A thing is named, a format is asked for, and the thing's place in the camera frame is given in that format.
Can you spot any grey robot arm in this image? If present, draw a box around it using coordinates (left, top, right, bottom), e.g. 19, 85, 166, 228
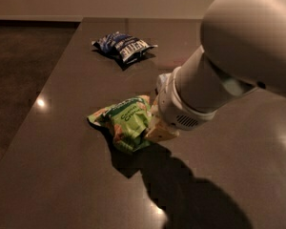
145, 0, 286, 142

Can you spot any green rice chip bag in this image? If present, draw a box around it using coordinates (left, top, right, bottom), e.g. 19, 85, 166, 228
87, 95, 152, 154

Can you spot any blue kettle chip bag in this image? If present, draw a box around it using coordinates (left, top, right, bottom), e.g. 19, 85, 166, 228
92, 31, 157, 64

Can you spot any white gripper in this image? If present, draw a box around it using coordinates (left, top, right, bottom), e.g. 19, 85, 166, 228
144, 67, 215, 142

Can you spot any clear plastic water bottle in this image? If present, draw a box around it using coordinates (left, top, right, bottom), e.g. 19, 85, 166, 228
156, 73, 170, 94

